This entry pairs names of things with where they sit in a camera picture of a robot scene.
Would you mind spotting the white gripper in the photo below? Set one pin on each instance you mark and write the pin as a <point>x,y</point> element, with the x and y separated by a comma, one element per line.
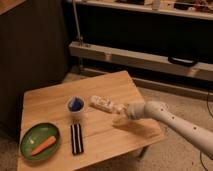
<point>135,111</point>

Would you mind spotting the clear plastic bottle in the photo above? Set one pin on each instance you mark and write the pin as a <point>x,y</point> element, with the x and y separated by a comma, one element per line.
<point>106,105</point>

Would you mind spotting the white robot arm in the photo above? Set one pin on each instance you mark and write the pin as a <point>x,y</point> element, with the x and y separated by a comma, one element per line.
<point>199,137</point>

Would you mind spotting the metal pole stand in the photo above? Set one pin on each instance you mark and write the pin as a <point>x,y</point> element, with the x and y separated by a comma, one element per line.
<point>79,37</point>

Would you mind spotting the black white striped block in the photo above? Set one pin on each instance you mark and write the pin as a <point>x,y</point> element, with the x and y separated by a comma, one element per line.
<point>76,139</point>

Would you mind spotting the wooden table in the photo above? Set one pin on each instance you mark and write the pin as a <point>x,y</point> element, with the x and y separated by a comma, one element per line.
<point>101,140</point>

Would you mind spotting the orange carrot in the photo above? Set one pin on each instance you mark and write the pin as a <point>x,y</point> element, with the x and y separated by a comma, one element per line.
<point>45,144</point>

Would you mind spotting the green plate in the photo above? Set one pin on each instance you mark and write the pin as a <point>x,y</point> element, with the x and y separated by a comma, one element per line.
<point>35,136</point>

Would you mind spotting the black handle on shelf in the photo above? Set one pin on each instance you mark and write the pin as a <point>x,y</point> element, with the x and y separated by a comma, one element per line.
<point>182,63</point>

